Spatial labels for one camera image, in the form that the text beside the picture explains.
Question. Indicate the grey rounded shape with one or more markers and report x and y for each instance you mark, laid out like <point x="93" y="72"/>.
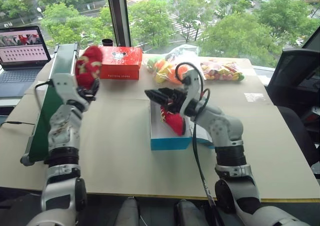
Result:
<point x="129" y="212"/>
<point x="190" y="214"/>

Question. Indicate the clear bag of colourful sweets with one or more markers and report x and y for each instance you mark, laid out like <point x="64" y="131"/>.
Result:
<point x="221" y="72"/>

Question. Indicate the black office chair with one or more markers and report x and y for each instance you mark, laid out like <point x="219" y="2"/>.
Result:
<point x="293" y="85"/>

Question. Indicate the clear bag of toy fruit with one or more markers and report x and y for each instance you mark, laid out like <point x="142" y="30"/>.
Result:
<point x="165" y="70"/>

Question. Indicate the blue and white shoebox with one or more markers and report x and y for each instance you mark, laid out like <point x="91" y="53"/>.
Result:
<point x="170" y="142"/>

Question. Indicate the red plush shoe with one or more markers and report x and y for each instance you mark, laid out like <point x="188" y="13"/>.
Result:
<point x="88" y="65"/>
<point x="175" y="122"/>

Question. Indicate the black cup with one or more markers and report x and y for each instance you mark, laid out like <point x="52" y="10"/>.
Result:
<point x="107" y="42"/>

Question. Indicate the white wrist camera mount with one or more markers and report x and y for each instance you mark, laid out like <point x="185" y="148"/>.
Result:
<point x="65" y="86"/>
<point x="191" y="90"/>

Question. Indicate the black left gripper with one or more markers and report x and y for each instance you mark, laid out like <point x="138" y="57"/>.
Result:
<point x="86" y="93"/>

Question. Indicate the clear tape patch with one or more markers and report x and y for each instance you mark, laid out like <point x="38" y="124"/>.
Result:
<point x="253" y="97"/>

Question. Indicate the dark window frame post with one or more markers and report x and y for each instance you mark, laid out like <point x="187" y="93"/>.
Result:
<point x="118" y="15"/>

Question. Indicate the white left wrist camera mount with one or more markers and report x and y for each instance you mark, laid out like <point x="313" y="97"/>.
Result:
<point x="65" y="86"/>

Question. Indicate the red Mickey gift box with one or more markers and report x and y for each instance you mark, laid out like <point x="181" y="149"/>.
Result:
<point x="120" y="64"/>

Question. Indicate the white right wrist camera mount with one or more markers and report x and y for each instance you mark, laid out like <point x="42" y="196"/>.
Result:
<point x="191" y="90"/>

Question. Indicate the green conveyor belt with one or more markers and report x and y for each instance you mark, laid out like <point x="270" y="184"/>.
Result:
<point x="46" y="105"/>

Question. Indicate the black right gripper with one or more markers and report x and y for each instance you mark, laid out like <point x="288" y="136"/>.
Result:
<point x="177" y="102"/>

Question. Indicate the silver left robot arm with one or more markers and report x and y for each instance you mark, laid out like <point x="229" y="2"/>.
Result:
<point x="63" y="133"/>

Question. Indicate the grey laptop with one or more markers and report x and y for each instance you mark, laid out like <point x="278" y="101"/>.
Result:
<point x="21" y="53"/>

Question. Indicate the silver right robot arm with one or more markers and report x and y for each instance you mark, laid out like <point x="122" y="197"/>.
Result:
<point x="225" y="133"/>

